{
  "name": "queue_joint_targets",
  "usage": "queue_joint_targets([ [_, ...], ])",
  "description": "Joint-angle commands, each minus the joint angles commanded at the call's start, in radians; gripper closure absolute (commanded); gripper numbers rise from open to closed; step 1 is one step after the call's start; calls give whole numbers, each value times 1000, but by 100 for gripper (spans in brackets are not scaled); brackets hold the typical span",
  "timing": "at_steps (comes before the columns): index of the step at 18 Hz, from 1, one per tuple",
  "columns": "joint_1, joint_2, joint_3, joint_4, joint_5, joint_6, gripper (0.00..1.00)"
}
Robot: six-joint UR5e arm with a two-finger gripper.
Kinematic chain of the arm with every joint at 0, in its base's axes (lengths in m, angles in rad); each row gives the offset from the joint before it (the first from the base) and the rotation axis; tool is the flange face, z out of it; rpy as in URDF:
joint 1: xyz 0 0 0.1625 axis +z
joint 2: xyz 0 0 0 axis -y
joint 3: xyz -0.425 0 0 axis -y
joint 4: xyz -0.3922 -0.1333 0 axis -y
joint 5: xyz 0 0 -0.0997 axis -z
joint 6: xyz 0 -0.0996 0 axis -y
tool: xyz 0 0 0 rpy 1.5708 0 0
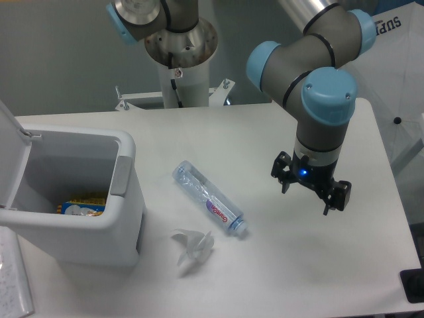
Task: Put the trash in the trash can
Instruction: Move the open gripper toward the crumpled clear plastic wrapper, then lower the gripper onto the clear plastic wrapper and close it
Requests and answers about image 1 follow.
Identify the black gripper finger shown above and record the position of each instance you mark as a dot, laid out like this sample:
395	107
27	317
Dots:
282	170
337	197

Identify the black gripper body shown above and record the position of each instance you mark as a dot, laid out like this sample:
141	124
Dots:
317	178

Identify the clear plastic bottle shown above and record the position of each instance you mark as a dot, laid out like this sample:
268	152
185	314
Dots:
210	199

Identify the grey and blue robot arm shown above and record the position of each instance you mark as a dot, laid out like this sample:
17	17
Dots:
305	78

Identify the white trash can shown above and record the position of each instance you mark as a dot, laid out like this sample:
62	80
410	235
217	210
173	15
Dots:
73	192

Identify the white trash can lid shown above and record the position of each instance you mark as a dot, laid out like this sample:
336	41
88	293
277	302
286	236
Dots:
16	144

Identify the black device at edge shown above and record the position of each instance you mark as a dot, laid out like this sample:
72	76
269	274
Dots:
412	281

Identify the white umbrella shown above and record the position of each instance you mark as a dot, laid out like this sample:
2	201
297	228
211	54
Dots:
390	76

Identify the yellow blue snack package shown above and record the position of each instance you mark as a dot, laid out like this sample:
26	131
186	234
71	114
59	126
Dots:
89	204

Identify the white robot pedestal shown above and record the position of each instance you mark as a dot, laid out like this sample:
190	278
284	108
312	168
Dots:
182	61

